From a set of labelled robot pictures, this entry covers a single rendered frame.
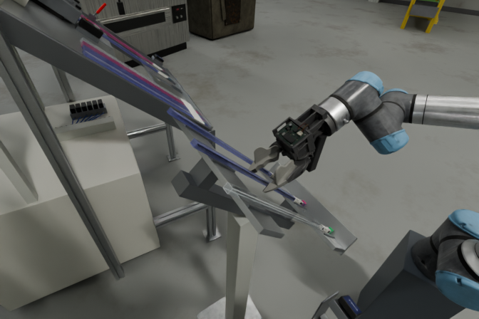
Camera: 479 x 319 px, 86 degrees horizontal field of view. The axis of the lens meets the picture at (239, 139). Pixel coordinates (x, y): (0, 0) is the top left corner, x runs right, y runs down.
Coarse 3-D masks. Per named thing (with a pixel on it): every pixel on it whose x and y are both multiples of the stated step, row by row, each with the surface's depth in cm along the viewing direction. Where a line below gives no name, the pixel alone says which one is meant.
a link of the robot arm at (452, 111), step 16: (384, 96) 68; (400, 96) 66; (416, 96) 64; (432, 96) 62; (448, 96) 60; (464, 96) 59; (416, 112) 63; (432, 112) 61; (448, 112) 59; (464, 112) 57; (464, 128) 60
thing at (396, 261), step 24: (408, 240) 91; (384, 264) 107; (408, 264) 84; (384, 288) 92; (408, 288) 85; (432, 288) 80; (384, 312) 98; (408, 312) 91; (432, 312) 84; (456, 312) 79
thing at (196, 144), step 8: (192, 144) 42; (200, 144) 42; (208, 152) 44; (216, 152) 45; (224, 160) 47; (232, 160) 50; (232, 168) 50; (240, 168) 51; (248, 176) 54; (256, 176) 56; (264, 184) 60; (280, 192) 66
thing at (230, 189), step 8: (232, 184) 35; (232, 192) 34; (240, 192) 35; (248, 192) 38; (248, 200) 38; (256, 200) 39; (264, 200) 42; (264, 208) 42; (272, 208) 44; (280, 208) 46; (288, 216) 49; (296, 216) 51; (304, 216) 57; (312, 224) 59; (320, 224) 65
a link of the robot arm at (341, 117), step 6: (324, 102) 58; (330, 102) 57; (336, 102) 57; (324, 108) 57; (330, 108) 56; (336, 108) 56; (342, 108) 56; (330, 114) 56; (336, 114) 56; (342, 114) 56; (348, 114) 57; (336, 120) 56; (342, 120) 57; (348, 120) 57; (336, 126) 57; (342, 126) 58
